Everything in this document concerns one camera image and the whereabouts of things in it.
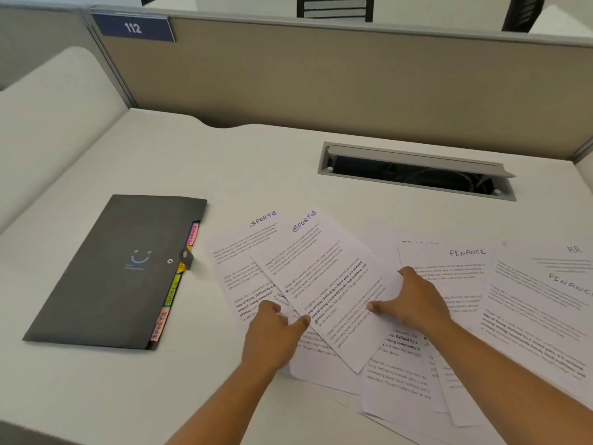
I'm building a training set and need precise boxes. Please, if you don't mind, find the person's left hand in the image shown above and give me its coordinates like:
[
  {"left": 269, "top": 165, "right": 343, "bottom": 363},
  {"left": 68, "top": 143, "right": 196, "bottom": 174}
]
[{"left": 241, "top": 300, "right": 311, "bottom": 373}]

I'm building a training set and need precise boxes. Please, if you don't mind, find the black office chair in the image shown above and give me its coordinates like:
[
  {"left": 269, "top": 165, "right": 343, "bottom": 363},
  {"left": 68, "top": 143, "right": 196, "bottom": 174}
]
[
  {"left": 296, "top": 0, "right": 375, "bottom": 23},
  {"left": 501, "top": 0, "right": 548, "bottom": 33}
]

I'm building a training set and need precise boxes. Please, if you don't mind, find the person's right hand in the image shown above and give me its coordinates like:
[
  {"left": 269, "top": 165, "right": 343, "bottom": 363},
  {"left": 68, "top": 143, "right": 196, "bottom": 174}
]
[{"left": 366, "top": 266, "right": 454, "bottom": 338}]

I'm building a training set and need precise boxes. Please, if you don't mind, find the person's left forearm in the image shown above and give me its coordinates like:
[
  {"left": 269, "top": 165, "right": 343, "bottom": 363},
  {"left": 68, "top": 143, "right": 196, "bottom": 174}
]
[{"left": 164, "top": 361, "right": 280, "bottom": 445}]

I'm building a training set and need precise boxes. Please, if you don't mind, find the person's right forearm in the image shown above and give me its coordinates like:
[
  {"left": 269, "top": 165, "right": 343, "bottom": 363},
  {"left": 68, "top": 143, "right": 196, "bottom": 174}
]
[{"left": 424, "top": 320, "right": 593, "bottom": 445}]

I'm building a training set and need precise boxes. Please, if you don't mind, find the printed sheet with purple heading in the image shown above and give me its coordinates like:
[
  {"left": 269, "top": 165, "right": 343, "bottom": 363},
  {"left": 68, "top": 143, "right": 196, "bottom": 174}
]
[{"left": 251, "top": 208, "right": 405, "bottom": 374}]

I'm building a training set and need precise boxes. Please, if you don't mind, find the beige desk partition panel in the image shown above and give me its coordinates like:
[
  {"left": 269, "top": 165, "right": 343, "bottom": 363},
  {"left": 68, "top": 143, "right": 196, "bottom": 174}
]
[{"left": 90, "top": 6, "right": 593, "bottom": 161}]

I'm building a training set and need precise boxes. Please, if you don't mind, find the orange index tab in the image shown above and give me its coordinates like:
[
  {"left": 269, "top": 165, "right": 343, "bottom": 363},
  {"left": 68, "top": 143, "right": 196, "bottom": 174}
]
[{"left": 150, "top": 307, "right": 170, "bottom": 343}]

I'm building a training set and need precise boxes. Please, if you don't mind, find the gray desk cable tray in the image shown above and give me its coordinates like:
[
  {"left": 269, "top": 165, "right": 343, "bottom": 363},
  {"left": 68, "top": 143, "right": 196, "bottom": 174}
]
[{"left": 318, "top": 142, "right": 518, "bottom": 202}]

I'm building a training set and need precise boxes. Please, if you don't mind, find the blue desk number sign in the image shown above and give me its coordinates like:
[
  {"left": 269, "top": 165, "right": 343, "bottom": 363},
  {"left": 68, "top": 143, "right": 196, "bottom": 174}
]
[{"left": 91, "top": 12, "right": 177, "bottom": 43}]

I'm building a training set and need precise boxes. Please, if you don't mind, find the gray side partition panel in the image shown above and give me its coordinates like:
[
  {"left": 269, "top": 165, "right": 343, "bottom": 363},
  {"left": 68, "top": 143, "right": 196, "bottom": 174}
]
[{"left": 0, "top": 3, "right": 133, "bottom": 110}]

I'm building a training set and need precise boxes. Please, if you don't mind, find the pile of printed paper pages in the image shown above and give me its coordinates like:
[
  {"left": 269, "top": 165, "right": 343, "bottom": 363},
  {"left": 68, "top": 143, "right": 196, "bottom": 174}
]
[{"left": 204, "top": 209, "right": 593, "bottom": 445}]

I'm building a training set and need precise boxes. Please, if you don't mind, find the dark gray document folder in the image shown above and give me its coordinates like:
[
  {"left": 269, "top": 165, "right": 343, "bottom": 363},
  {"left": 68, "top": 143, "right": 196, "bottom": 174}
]
[{"left": 22, "top": 194, "right": 208, "bottom": 351}]

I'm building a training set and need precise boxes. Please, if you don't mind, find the green index tab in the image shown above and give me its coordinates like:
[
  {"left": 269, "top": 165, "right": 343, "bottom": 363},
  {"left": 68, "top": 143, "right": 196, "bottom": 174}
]
[{"left": 162, "top": 274, "right": 182, "bottom": 307}]

